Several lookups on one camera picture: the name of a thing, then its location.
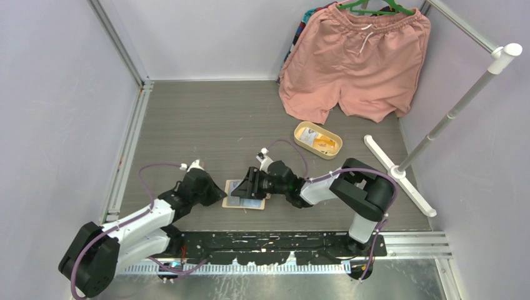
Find green clothes hanger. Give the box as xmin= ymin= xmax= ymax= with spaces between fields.
xmin=337 ymin=0 xmax=414 ymax=16

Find white clothes rack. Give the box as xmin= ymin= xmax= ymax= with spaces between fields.
xmin=364 ymin=0 xmax=523 ymax=218

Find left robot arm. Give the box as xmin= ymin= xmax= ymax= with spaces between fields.
xmin=58 ymin=163 xmax=226 ymax=299

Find beige leather card holder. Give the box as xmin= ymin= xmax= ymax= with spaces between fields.
xmin=222 ymin=179 xmax=271 ymax=210

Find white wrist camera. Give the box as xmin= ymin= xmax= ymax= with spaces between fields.
xmin=256 ymin=147 xmax=274 ymax=173
xmin=178 ymin=159 xmax=205 ymax=173

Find orange credit card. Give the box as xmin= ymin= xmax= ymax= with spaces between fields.
xmin=312 ymin=138 xmax=336 ymax=152

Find purple cable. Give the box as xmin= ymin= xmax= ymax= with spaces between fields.
xmin=264 ymin=138 xmax=399 ymax=283
xmin=69 ymin=162 xmax=208 ymax=300

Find yellow oval tray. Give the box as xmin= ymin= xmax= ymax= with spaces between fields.
xmin=293 ymin=121 xmax=343 ymax=160

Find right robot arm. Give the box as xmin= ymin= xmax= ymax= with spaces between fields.
xmin=230 ymin=158 xmax=399 ymax=257

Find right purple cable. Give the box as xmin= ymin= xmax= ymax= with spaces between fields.
xmin=264 ymin=138 xmax=399 ymax=283

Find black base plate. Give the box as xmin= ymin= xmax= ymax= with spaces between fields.
xmin=155 ymin=231 xmax=388 ymax=266

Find pink shorts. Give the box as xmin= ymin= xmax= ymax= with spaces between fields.
xmin=278 ymin=4 xmax=431 ymax=124

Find colourful garment behind shorts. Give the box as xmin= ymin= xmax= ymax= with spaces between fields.
xmin=280 ymin=1 xmax=338 ymax=70

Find white card in tray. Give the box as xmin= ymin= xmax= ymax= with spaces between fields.
xmin=298 ymin=127 xmax=320 ymax=146

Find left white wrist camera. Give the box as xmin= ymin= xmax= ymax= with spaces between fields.
xmin=178 ymin=159 xmax=205 ymax=173

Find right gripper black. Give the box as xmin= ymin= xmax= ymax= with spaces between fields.
xmin=231 ymin=167 xmax=288 ymax=201

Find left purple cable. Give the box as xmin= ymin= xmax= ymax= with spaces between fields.
xmin=69 ymin=162 xmax=208 ymax=300

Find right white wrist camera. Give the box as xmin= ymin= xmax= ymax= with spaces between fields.
xmin=256 ymin=147 xmax=274 ymax=173

